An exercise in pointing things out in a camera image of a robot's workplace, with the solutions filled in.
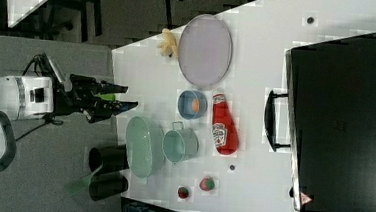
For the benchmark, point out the grey round plate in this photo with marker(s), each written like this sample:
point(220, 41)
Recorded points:
point(205, 51)

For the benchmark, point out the black toaster oven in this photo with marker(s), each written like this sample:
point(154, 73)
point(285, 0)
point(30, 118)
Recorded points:
point(331, 94)

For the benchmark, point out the red ketchup bottle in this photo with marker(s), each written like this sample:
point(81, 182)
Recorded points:
point(223, 127)

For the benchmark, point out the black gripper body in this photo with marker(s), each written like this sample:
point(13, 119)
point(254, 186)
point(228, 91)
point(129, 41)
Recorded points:
point(84, 97)

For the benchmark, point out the blue bowl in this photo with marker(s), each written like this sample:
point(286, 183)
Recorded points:
point(184, 104)

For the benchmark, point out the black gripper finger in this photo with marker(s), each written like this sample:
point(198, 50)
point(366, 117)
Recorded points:
point(119, 107)
point(113, 89)

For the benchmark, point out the dark red strawberry toy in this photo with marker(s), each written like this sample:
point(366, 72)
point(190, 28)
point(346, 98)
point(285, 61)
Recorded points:
point(183, 192)

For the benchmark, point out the lower black cylinder container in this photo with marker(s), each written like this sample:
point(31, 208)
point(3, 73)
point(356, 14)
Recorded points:
point(107, 185)

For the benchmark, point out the green metal pot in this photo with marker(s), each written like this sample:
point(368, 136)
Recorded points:
point(180, 143)

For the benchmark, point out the green spatula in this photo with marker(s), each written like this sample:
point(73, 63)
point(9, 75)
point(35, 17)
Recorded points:
point(80, 184)

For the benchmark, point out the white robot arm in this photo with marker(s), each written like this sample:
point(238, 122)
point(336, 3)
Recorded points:
point(46, 97)

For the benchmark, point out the orange fruit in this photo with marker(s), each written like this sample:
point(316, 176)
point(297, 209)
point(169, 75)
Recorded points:
point(195, 105)

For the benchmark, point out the yellow banana bunch toy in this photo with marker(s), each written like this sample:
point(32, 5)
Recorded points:
point(168, 46)

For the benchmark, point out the black cylinder container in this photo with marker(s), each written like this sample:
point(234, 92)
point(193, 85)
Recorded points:
point(108, 159)
point(107, 185)

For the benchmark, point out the upper black cylinder container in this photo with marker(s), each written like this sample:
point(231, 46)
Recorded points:
point(108, 159)

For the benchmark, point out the green oval strainer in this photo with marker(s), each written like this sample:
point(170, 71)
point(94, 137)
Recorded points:
point(144, 146)

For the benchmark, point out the light red strawberry toy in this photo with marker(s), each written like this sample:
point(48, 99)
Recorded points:
point(207, 184)

